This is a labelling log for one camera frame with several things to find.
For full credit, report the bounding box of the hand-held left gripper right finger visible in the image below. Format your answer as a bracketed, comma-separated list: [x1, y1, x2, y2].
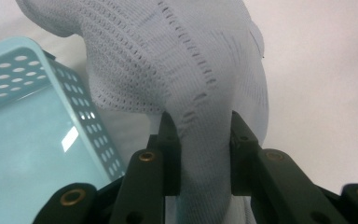
[229, 110, 261, 197]

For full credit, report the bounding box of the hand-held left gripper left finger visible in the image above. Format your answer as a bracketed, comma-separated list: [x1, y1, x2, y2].
[147, 111, 181, 197]

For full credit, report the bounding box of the light blue tank top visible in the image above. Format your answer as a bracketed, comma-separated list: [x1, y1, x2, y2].
[14, 0, 269, 224]

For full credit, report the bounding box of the turquoise plastic basket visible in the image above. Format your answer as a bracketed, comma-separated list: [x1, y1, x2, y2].
[0, 36, 127, 224]

